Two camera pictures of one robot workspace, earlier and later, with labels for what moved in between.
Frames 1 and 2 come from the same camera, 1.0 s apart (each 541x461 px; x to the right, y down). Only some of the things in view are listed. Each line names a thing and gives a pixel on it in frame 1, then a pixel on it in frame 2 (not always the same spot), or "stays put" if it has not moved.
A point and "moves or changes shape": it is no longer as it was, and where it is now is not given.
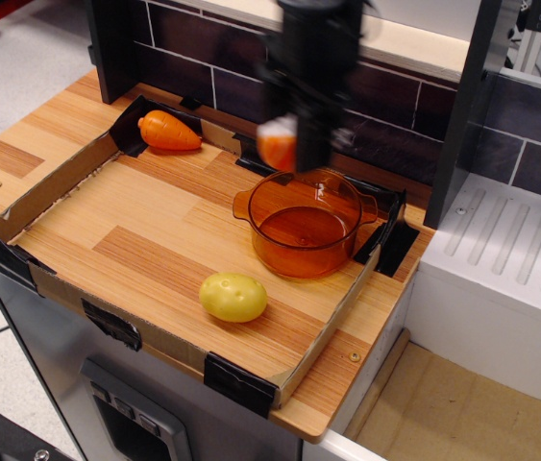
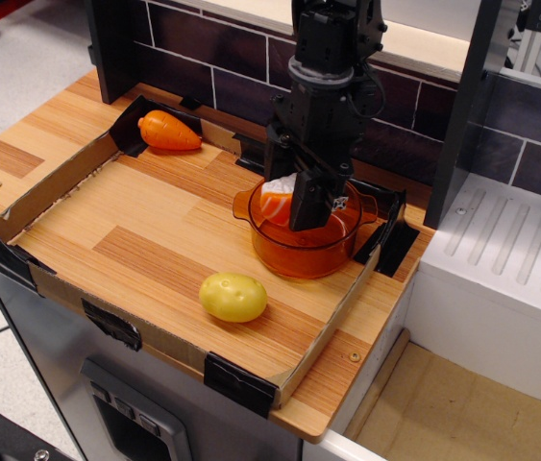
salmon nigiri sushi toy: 277,140 moves or changes shape
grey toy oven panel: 130,424 stays put
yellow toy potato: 233,297 stays put
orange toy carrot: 167,131 stays put
